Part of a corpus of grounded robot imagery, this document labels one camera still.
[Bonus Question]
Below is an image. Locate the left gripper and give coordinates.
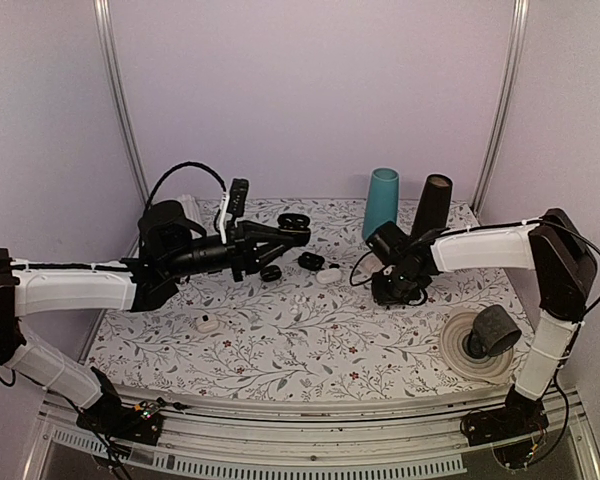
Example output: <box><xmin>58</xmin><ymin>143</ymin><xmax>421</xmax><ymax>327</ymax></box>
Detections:
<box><xmin>164</xmin><ymin>219</ymin><xmax>294</xmax><ymax>281</ymax></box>

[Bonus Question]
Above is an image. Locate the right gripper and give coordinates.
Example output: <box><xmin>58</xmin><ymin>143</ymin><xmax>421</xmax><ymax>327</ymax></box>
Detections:
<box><xmin>371</xmin><ymin>267</ymin><xmax>422</xmax><ymax>306</ymax></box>

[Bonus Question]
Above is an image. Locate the small black earbud case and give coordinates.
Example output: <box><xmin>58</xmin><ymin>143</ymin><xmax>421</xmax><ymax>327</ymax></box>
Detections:
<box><xmin>277</xmin><ymin>213</ymin><xmax>310</xmax><ymax>231</ymax></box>

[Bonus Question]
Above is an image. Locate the black round earbud case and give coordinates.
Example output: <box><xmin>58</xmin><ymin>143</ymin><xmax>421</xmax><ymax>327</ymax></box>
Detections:
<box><xmin>260</xmin><ymin>265</ymin><xmax>282</xmax><ymax>282</ymax></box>

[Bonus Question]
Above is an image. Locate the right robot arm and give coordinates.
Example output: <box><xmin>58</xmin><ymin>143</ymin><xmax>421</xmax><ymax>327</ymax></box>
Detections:
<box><xmin>365</xmin><ymin>209</ymin><xmax>597</xmax><ymax>436</ymax></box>

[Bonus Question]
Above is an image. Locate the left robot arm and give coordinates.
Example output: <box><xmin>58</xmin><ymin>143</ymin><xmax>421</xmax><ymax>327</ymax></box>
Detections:
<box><xmin>0</xmin><ymin>200</ymin><xmax>310</xmax><ymax>434</ymax></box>

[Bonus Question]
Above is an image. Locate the open black earbud case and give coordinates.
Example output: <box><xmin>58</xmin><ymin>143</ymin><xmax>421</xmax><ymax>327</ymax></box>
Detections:
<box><xmin>297</xmin><ymin>252</ymin><xmax>325</xmax><ymax>271</ymax></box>

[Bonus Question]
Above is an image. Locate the beige earbud case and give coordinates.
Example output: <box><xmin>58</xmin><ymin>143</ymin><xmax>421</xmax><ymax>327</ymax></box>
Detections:
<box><xmin>361</xmin><ymin>258</ymin><xmax>382</xmax><ymax>275</ymax></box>

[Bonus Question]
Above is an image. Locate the white oval earbud case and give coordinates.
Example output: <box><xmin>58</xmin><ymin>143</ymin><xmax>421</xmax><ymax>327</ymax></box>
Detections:
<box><xmin>316</xmin><ymin>268</ymin><xmax>342</xmax><ymax>285</ymax></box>

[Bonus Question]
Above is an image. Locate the white case with black earbud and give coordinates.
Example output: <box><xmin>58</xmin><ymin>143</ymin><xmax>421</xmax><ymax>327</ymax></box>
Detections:
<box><xmin>194</xmin><ymin>314</ymin><xmax>220</xmax><ymax>334</ymax></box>

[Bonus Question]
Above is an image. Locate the floral table mat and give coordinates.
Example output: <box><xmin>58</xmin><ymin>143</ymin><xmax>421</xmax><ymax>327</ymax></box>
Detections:
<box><xmin>86</xmin><ymin>199</ymin><xmax>532</xmax><ymax>403</ymax></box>

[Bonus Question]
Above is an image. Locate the teal vase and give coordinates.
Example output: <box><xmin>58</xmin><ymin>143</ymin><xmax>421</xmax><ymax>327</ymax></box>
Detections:
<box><xmin>362</xmin><ymin>167</ymin><xmax>399</xmax><ymax>240</ymax></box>

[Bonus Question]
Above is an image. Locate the black vase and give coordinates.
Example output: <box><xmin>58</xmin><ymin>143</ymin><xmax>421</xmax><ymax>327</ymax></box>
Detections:
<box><xmin>411</xmin><ymin>174</ymin><xmax>453</xmax><ymax>238</ymax></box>

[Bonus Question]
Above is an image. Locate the dark grey mug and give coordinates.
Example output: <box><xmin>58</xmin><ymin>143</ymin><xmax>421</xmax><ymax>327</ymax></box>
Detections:
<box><xmin>467</xmin><ymin>305</ymin><xmax>522</xmax><ymax>359</ymax></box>

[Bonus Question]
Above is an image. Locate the white ribbed vase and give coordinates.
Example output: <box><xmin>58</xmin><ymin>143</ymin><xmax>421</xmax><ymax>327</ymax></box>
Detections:
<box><xmin>177</xmin><ymin>195</ymin><xmax>201</xmax><ymax>223</ymax></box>

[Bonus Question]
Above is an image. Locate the beige ribbed plate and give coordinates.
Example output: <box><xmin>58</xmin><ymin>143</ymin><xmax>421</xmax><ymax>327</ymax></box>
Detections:
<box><xmin>439</xmin><ymin>308</ymin><xmax>515</xmax><ymax>385</ymax></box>

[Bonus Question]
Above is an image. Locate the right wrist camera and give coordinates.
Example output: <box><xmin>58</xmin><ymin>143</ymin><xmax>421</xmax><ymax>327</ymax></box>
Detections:
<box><xmin>366</xmin><ymin>221</ymin><xmax>410</xmax><ymax>267</ymax></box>

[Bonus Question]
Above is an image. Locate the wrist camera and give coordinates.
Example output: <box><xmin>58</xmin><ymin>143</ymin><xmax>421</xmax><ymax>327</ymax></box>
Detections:
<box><xmin>216</xmin><ymin>178</ymin><xmax>249</xmax><ymax>243</ymax></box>
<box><xmin>366</xmin><ymin>221</ymin><xmax>410</xmax><ymax>267</ymax></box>

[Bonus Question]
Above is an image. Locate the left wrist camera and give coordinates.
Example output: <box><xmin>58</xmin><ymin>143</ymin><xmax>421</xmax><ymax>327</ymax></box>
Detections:
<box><xmin>216</xmin><ymin>178</ymin><xmax>249</xmax><ymax>243</ymax></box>

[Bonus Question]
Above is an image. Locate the left camera cable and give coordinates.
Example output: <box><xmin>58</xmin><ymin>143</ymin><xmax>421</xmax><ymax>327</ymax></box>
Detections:
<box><xmin>144</xmin><ymin>161</ymin><xmax>229</xmax><ymax>211</ymax></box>

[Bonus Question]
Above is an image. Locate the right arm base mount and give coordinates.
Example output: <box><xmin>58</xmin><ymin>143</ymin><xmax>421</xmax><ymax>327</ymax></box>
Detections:
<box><xmin>460</xmin><ymin>387</ymin><xmax>549</xmax><ymax>446</ymax></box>

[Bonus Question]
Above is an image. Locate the front aluminium rail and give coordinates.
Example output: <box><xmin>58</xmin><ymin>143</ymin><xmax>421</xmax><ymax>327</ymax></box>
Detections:
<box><xmin>23</xmin><ymin>387</ymin><xmax>600</xmax><ymax>479</ymax></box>

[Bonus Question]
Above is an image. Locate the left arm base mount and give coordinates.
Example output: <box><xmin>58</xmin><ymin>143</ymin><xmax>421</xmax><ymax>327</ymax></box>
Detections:
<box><xmin>76</xmin><ymin>367</ymin><xmax>164</xmax><ymax>446</ymax></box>

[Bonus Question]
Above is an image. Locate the left aluminium frame post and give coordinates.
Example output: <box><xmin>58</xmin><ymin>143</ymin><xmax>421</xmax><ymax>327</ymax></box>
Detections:
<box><xmin>93</xmin><ymin>0</ymin><xmax>150</xmax><ymax>205</ymax></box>

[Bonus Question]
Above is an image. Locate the aluminium frame post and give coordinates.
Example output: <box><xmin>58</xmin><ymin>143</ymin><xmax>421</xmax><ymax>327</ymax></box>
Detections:
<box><xmin>93</xmin><ymin>0</ymin><xmax>150</xmax><ymax>205</ymax></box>
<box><xmin>470</xmin><ymin>0</ymin><xmax>530</xmax><ymax>217</ymax></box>

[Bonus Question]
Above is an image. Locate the right aluminium frame post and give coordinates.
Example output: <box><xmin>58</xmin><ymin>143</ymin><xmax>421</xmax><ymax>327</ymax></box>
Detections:
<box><xmin>470</xmin><ymin>0</ymin><xmax>530</xmax><ymax>217</ymax></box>

